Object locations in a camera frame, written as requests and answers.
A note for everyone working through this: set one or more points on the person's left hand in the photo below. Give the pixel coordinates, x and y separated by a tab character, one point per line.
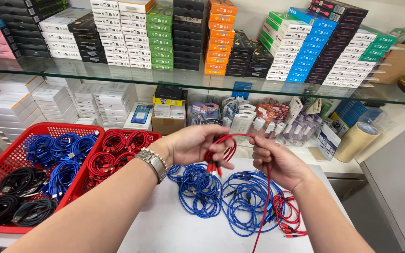
188	146

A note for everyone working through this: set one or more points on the person's right hand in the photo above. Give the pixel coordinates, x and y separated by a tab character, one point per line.
283	165

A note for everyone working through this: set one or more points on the brown cardboard box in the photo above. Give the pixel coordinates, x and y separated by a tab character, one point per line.
167	124

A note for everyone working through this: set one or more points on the silver metal wristwatch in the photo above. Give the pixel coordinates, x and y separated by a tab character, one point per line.
153	162

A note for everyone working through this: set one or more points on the heap of packaged accessories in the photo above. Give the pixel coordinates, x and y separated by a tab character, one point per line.
276	119

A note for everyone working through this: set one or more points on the white box with blue print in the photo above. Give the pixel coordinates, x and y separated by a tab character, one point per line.
327	142

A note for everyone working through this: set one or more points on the black and yellow box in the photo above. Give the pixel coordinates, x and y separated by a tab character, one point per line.
169	95

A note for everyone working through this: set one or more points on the white phone picture box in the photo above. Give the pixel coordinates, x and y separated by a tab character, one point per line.
139	115

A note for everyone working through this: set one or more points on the beige masking tape roll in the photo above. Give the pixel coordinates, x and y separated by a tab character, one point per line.
355	142

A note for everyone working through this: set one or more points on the glass shelf with box stacks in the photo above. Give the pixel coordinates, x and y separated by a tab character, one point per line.
188	38

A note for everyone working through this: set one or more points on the small red plastic basket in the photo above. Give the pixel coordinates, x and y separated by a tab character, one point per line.
83	182

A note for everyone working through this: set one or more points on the grey cabinet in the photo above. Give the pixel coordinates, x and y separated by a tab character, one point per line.
399	182

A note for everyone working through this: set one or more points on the stacks of white boxes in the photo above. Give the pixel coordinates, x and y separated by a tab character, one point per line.
55	102

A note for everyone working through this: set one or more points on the large red plastic basket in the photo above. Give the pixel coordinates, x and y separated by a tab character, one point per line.
2	158

